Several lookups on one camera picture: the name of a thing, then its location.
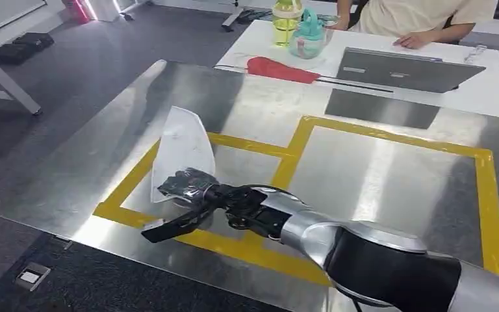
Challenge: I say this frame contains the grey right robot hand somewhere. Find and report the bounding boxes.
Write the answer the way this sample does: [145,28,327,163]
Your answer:
[157,168,221,204]

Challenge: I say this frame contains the black bag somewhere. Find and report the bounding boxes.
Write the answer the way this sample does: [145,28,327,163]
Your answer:
[12,32,55,53]
[0,42,32,66]

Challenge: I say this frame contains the white curved plastic shell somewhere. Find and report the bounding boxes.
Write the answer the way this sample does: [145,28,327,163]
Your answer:
[149,105,217,205]

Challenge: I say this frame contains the clear eyeglasses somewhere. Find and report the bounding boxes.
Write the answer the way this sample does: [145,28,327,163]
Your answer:
[462,44,490,66]

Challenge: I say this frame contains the white table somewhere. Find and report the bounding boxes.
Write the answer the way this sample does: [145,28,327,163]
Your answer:
[214,19,499,120]

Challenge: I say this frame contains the yellow-green drink bottle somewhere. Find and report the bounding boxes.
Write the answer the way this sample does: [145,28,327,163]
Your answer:
[272,0,305,47]

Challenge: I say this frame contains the black floor items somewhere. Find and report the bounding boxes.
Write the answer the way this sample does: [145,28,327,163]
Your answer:
[237,8,273,25]

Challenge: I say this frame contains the person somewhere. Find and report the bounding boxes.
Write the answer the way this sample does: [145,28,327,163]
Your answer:
[327,0,499,51]

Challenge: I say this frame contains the grey laptop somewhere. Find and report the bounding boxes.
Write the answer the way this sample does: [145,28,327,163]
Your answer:
[324,46,487,95]

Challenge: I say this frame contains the white wheeled unit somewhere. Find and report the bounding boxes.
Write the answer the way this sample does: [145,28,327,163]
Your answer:
[86,0,151,22]

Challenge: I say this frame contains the teal drink bottle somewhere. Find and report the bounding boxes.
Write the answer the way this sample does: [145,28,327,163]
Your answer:
[288,8,335,60]

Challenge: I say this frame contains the person's left hand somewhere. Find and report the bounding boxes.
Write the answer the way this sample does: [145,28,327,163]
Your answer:
[393,30,436,50]

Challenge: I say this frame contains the stainless steel table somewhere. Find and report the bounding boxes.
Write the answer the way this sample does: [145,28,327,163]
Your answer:
[0,59,499,312]

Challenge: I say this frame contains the red object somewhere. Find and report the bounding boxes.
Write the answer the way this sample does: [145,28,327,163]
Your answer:
[62,0,92,25]

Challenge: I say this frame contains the white desk frame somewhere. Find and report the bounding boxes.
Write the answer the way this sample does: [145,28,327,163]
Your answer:
[0,0,48,116]

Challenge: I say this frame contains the white chair leg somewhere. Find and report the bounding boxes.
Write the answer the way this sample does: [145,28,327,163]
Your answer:
[221,4,250,33]

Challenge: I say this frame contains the red cloth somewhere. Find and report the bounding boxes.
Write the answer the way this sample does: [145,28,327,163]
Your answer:
[246,56,322,85]

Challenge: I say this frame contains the metal floor socket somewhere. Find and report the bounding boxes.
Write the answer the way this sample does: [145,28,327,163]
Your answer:
[50,235,74,252]
[15,261,53,293]

